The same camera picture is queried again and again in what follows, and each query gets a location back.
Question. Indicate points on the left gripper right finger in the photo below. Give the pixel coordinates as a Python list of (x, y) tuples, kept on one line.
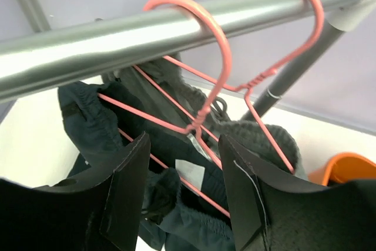
[(271, 209)]

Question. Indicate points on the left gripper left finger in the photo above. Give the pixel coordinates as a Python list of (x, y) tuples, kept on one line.
[(97, 209)]

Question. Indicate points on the dark navy shorts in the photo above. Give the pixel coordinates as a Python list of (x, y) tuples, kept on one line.
[(185, 198)]

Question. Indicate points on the pink hanger of grey shorts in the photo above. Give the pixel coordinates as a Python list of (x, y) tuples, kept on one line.
[(219, 84)]

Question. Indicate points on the grey shorts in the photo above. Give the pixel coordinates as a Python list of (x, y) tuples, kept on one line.
[(145, 81)]

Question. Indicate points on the orange plastic basket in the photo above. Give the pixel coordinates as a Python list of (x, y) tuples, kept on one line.
[(343, 168)]

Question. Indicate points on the silver clothes rack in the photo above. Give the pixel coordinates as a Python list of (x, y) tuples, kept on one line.
[(92, 36)]

